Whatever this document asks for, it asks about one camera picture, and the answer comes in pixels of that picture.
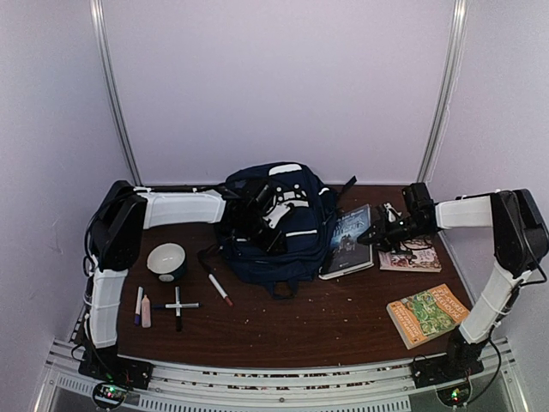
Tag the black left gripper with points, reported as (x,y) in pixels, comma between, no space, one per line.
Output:
(273,244)

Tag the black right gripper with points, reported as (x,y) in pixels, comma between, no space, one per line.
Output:
(382,235)

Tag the pink illustrated paperback book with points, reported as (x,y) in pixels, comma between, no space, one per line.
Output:
(415,255)

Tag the dark blue-grey paperback book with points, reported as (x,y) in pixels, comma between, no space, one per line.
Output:
(346,254)

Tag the navy blue student backpack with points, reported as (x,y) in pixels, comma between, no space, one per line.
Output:
(307,231)

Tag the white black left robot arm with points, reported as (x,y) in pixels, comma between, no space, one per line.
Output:
(113,242)

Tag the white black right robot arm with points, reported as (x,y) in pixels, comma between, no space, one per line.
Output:
(520,240)

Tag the orange green treehouse book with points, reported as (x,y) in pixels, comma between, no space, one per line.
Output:
(426,315)

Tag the white marker red cap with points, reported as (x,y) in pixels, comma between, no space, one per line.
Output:
(224,295)

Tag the white bowl teal outside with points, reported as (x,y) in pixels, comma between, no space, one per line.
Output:
(167,262)

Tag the blue white marker horizontal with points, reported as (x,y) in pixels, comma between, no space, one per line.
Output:
(177,306)

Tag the black white marker vertical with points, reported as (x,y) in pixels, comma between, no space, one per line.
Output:
(178,310)

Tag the white marker blue cap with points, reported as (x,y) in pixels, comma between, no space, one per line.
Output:
(138,306)

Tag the pink white correction stick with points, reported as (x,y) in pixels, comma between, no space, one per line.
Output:
(146,321)

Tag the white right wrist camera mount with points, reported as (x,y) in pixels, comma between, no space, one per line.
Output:
(390,213)

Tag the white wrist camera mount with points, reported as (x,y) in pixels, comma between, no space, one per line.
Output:
(390,213)
(282,208)

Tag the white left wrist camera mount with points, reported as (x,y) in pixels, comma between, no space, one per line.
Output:
(282,208)

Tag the aluminium right corner post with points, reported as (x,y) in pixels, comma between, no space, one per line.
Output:
(452,65)

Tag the aluminium corner post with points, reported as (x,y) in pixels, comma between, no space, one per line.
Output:
(101,35)
(452,65)

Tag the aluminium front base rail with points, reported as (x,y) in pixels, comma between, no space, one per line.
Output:
(381,386)

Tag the aluminium left corner post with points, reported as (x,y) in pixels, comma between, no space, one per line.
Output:
(101,35)

